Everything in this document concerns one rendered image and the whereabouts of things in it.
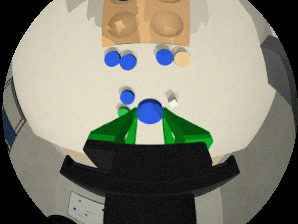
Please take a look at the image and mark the tan disc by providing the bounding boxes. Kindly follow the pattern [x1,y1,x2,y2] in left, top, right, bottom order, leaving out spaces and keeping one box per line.
[173,51,190,68]

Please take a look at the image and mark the tan tray with round pockets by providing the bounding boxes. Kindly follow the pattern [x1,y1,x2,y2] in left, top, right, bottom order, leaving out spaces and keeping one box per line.
[102,0,190,47]

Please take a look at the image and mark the green disc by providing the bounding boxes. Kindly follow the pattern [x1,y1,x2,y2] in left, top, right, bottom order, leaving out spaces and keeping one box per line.
[118,106,130,117]

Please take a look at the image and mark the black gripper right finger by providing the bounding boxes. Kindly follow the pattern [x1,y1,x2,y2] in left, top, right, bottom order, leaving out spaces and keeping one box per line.
[162,107,213,149]

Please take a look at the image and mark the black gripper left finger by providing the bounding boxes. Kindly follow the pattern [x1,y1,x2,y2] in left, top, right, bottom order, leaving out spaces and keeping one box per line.
[87,107,138,144]

